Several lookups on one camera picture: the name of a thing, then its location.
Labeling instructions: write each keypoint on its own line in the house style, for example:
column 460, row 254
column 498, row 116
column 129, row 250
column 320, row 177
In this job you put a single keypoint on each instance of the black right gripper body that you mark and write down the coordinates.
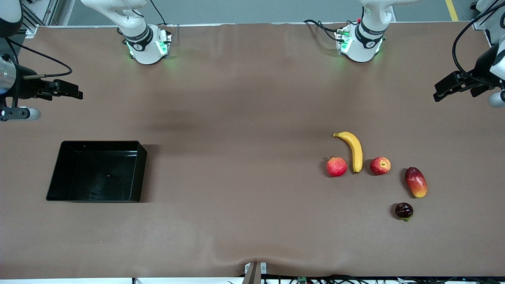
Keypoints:
column 24, row 84

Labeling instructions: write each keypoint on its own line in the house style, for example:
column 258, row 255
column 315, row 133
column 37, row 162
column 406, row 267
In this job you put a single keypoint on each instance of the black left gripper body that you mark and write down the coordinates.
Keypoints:
column 483, row 67

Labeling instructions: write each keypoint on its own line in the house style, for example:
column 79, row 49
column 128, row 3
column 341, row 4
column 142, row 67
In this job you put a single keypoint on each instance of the black plastic box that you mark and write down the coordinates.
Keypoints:
column 98, row 173

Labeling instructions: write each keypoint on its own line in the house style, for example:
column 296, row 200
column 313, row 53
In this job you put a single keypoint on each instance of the red yellow apple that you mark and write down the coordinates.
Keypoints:
column 380, row 166

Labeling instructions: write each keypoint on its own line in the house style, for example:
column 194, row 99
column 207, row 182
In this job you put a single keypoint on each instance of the yellow banana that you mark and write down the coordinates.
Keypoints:
column 357, row 154

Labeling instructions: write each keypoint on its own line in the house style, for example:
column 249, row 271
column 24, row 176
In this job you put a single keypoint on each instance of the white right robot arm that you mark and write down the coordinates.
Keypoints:
column 146, row 51

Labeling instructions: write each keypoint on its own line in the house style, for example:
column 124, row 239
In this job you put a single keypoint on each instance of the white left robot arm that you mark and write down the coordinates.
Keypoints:
column 361, row 51

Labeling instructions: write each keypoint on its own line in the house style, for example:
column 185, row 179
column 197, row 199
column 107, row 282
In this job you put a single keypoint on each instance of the red yellow mango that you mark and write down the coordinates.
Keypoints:
column 416, row 182

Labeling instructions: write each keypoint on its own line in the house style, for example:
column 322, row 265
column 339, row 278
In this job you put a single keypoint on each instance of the dark purple mangosteen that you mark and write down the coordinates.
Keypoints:
column 404, row 210

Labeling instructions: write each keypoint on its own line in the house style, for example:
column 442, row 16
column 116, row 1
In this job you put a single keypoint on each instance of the red pomegranate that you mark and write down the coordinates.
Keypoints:
column 336, row 167

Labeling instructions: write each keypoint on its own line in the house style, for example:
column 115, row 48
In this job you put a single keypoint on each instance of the brown table mat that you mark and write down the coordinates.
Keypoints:
column 236, row 98

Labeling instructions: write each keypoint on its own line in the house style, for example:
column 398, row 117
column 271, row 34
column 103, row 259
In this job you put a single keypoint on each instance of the aluminium frame profile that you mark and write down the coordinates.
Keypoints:
column 47, row 12

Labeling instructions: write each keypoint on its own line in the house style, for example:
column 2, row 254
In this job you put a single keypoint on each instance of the metal table clamp bracket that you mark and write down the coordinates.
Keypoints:
column 254, row 272

